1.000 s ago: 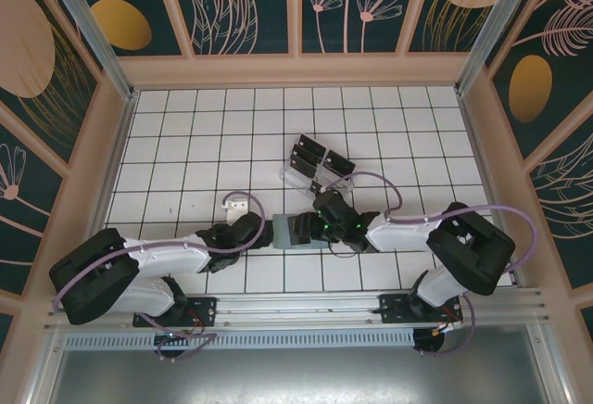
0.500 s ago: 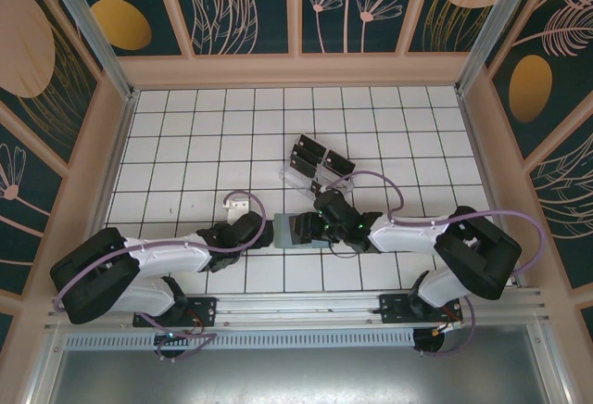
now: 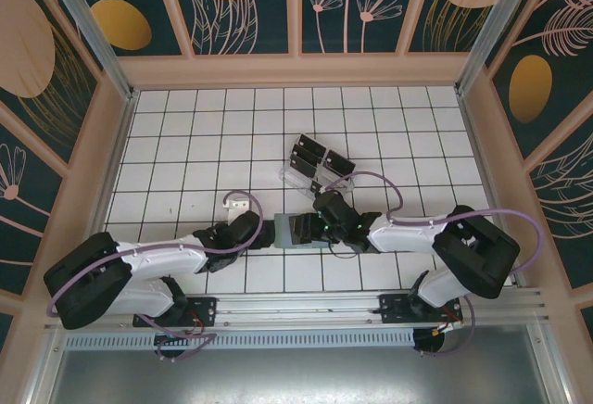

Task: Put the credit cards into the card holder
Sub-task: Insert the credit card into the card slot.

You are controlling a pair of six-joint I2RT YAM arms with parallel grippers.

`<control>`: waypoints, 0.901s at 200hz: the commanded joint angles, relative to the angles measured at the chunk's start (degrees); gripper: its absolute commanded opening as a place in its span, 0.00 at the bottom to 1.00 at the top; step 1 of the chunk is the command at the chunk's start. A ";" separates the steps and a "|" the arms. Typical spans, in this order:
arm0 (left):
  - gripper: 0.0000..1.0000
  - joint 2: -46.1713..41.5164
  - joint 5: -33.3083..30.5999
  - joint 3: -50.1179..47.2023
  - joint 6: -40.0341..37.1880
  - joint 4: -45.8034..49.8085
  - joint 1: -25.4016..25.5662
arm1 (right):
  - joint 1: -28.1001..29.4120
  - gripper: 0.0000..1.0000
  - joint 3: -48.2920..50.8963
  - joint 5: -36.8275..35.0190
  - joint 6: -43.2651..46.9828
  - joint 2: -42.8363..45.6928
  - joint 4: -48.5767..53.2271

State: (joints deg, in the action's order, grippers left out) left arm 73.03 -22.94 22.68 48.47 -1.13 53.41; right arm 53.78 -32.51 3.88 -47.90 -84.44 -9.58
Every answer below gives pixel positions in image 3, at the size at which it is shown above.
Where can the aluminium frame post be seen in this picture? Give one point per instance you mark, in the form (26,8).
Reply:
(92,29)
(484,29)

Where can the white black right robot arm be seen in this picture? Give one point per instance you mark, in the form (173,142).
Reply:
(407,239)

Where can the grey metal sheet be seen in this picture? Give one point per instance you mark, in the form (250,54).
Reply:
(296,376)

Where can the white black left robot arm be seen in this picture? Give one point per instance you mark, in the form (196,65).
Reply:
(157,267)

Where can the aluminium mounting rail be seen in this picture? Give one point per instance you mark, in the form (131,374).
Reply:
(296,306)

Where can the pale green card holder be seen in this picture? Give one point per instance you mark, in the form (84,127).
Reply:
(281,230)

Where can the black gold-print card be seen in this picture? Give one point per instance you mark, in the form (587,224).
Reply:
(339,163)
(303,166)
(314,143)
(306,154)

